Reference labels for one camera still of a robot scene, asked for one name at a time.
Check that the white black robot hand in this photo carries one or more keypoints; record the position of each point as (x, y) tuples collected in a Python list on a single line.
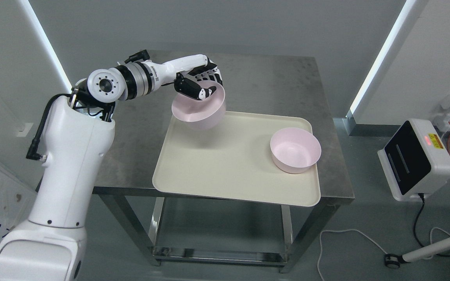
[(193, 76)]

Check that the pink bowl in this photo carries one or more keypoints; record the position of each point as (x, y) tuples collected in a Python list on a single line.
[(201, 115), (294, 150)]

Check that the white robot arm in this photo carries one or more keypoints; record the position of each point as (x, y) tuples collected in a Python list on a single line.
[(75, 133)]

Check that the stainless steel table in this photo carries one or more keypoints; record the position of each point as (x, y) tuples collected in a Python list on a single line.
[(261, 84)]

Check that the cream plastic tray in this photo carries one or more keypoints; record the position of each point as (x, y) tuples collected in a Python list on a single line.
[(233, 161)]

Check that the white black box device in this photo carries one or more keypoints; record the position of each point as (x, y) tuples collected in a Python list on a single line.
[(415, 161)]

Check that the white stand leg with caster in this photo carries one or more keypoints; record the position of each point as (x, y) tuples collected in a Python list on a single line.
[(394, 261)]

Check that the white wall socket box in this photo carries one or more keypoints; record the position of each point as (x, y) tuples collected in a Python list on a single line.
[(22, 133)]

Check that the white wall plug adapter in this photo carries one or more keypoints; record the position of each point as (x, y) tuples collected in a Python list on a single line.
[(442, 118)]

